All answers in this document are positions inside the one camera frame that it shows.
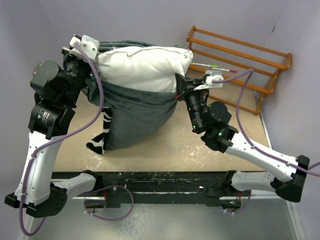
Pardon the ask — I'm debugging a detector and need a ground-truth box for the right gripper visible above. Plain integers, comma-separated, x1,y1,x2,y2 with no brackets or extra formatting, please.
175,72,212,131

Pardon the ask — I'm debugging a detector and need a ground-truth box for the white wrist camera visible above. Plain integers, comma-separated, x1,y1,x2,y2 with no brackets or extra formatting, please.
69,35,100,62
194,69,224,91

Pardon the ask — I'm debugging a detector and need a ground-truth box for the green capped white marker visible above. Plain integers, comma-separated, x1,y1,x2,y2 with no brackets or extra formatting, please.
192,62,218,69

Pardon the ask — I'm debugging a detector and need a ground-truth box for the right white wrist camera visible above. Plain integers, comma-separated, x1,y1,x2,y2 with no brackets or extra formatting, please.
194,69,224,91

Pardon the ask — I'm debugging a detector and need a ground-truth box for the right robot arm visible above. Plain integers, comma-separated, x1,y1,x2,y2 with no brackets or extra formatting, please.
175,73,310,203

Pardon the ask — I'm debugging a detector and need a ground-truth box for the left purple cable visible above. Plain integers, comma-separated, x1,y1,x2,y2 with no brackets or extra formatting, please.
18,42,105,237

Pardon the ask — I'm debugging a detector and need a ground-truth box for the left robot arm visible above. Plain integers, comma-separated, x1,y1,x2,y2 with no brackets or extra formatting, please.
4,44,103,218

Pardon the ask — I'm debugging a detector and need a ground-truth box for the aluminium frame rail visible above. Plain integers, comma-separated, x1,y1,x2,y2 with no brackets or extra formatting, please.
259,113,307,240

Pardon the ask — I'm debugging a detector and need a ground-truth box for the white pillow insert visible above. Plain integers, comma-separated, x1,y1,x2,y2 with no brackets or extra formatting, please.
97,46,193,93

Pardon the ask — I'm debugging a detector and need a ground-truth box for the pink capped white marker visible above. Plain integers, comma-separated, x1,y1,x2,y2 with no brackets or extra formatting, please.
211,67,238,73

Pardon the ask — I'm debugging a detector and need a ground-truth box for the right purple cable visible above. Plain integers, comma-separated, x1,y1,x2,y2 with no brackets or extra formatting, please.
213,68,320,178

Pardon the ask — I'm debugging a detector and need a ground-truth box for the wooden tiered rack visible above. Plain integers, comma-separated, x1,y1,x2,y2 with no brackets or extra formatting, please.
186,26,293,115

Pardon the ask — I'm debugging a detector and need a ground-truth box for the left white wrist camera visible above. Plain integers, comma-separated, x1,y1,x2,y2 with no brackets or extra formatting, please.
69,35,100,62

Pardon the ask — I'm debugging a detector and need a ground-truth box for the zebra print pillowcase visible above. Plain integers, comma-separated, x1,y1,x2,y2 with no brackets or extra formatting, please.
82,40,182,155

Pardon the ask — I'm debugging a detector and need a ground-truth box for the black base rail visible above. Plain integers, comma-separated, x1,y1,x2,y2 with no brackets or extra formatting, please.
49,170,251,209

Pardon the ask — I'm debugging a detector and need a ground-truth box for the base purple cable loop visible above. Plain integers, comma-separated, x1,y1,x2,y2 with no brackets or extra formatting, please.
83,184,135,221

